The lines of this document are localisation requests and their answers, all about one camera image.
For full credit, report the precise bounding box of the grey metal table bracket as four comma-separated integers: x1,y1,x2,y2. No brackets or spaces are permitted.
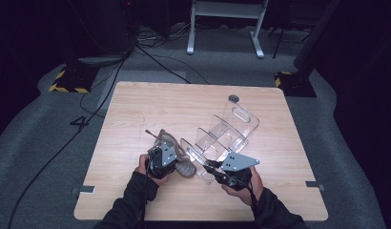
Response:
305,180,325,192
71,185,96,196

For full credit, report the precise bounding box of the black tripod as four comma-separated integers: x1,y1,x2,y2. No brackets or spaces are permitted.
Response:
272,12,292,60

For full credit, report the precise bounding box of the person's right hand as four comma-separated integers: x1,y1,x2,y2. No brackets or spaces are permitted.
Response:
220,165,264,207

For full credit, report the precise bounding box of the black yellow striped base plate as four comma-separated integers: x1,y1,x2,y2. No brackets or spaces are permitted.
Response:
274,71,318,98
49,65,99,94

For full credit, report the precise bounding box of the right hand-held gripper cable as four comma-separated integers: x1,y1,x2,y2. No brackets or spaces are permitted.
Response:
230,177,259,220

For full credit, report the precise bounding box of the long black floor cable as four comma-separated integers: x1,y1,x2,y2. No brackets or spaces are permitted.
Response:
6,60,126,229

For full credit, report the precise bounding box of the grey striped cloth pouch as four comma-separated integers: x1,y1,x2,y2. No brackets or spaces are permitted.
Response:
145,128,197,179

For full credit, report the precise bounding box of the thick black floor cable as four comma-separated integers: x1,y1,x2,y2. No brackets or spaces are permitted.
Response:
135,44,192,84

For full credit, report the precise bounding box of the grey slanted pole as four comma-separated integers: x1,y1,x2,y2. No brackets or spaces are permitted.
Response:
293,0,342,70

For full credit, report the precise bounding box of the dark round stand base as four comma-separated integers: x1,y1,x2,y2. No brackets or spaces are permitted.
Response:
77,54,130,68

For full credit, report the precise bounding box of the person's left hand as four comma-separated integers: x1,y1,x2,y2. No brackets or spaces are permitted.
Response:
134,154,171,187

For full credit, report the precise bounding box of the white metal stand frame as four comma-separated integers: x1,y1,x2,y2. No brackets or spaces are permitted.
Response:
186,0,270,59

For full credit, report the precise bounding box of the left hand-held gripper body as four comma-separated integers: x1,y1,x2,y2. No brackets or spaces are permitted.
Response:
145,141,179,179

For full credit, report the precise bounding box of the clear acrylic divided organizer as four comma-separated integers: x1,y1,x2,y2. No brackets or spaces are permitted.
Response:
179,94,260,185

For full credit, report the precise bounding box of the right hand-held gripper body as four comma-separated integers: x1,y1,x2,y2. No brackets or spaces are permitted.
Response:
215,151,260,192

